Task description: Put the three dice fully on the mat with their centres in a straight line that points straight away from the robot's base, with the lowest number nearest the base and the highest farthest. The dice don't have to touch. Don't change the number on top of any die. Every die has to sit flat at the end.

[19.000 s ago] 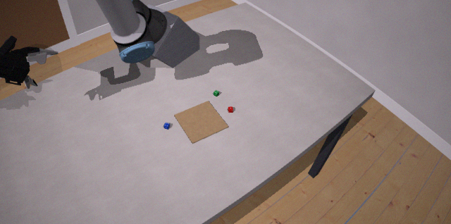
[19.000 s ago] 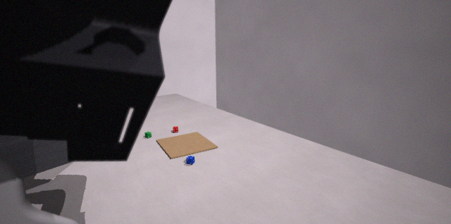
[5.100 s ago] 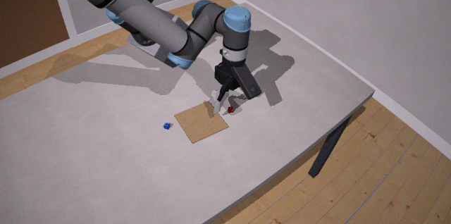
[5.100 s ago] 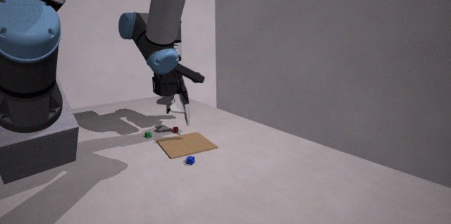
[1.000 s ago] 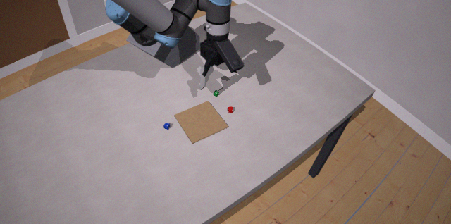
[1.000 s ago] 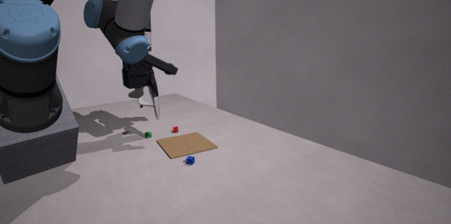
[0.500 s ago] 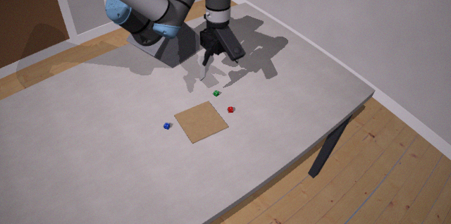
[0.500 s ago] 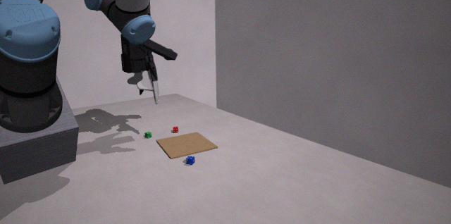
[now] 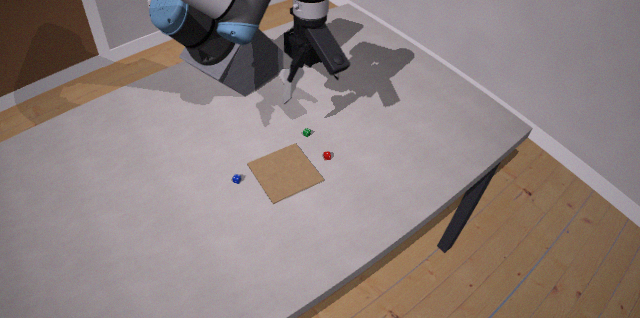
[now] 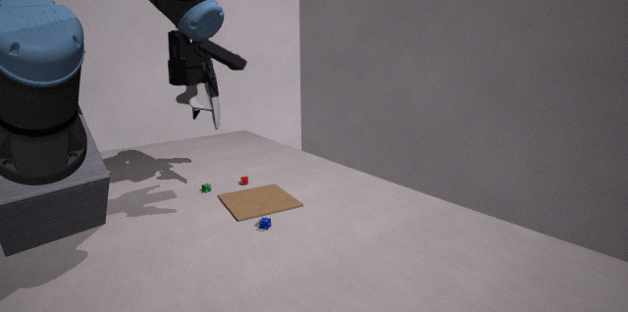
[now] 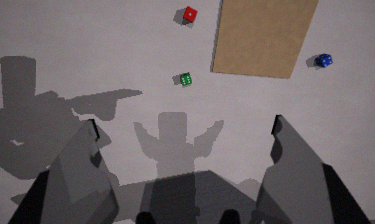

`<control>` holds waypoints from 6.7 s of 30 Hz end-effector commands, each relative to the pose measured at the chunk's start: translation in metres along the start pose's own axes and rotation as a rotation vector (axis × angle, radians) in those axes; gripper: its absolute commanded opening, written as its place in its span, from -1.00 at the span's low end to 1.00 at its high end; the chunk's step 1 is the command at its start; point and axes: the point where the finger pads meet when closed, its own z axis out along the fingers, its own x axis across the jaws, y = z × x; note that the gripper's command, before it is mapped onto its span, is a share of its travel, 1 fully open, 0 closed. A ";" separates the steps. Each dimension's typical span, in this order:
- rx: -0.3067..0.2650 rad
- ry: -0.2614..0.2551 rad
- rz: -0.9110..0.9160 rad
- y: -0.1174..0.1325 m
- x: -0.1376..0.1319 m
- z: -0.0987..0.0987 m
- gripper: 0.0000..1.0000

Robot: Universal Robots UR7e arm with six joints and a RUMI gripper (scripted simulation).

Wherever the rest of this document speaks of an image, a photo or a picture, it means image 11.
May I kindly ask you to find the blue die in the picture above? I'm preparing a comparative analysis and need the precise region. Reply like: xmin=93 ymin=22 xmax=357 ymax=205
xmin=315 ymin=53 xmax=333 ymax=68

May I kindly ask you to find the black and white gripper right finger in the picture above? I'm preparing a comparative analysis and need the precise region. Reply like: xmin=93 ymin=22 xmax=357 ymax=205
xmin=256 ymin=115 xmax=371 ymax=224

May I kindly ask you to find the red die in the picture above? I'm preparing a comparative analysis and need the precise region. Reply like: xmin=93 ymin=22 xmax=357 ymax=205
xmin=183 ymin=6 xmax=197 ymax=23

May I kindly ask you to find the tan mat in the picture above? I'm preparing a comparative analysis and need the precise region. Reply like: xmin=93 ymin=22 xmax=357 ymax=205
xmin=212 ymin=0 xmax=319 ymax=79

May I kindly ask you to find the green die with white pips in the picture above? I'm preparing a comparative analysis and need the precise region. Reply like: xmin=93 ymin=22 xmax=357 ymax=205
xmin=180 ymin=72 xmax=192 ymax=86

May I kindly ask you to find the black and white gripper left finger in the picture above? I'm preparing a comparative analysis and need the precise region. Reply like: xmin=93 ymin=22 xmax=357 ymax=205
xmin=8 ymin=119 xmax=119 ymax=224

